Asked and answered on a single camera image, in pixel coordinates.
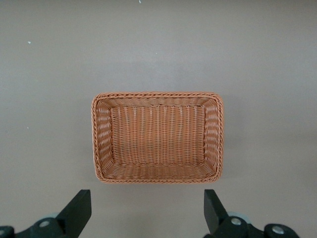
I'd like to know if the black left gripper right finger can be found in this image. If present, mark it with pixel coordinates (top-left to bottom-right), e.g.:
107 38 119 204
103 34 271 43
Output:
204 189 267 238

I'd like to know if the brown wicker basket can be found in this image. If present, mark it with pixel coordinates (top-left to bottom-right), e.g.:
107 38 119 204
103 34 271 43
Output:
90 91 225 185

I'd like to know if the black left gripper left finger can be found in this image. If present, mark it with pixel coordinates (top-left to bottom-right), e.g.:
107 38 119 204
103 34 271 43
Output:
17 189 92 238

